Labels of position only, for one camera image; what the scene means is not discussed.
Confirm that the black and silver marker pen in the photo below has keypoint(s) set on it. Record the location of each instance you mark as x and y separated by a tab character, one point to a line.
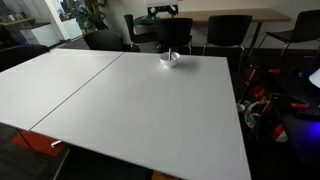
169	53

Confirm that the white paper cup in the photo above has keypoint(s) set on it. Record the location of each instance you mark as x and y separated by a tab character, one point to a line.
170	62

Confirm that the black robot cart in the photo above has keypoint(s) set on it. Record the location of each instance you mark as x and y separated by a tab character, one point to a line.
300	133

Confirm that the green potted plant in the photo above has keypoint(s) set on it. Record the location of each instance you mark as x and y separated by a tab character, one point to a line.
90	15

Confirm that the white tape roll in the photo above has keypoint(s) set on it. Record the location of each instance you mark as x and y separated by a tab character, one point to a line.
248	115

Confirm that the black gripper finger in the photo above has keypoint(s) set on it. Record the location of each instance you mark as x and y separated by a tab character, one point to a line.
152	11
173	10

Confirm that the wooden table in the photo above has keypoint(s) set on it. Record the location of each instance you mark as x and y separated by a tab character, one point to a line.
233	14

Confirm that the black plastic chair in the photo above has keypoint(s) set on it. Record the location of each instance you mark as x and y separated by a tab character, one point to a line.
306	26
131	31
230	30
103	40
173	31
20	56

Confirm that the white low cabinet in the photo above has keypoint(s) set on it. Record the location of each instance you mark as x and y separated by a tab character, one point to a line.
40	35

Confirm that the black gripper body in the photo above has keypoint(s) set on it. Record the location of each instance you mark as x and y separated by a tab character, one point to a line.
163	7

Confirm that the silver table bracket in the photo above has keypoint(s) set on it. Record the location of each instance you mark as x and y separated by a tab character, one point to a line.
56	143

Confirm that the teal cloth bundle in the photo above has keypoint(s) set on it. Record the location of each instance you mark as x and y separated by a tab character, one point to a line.
145	20

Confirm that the red tool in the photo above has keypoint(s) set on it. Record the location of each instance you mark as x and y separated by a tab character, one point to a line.
258	92

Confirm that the red and white clamp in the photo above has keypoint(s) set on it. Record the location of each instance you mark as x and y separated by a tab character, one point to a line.
278	132

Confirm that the red floor mat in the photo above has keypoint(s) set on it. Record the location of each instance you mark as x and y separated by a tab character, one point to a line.
36	143

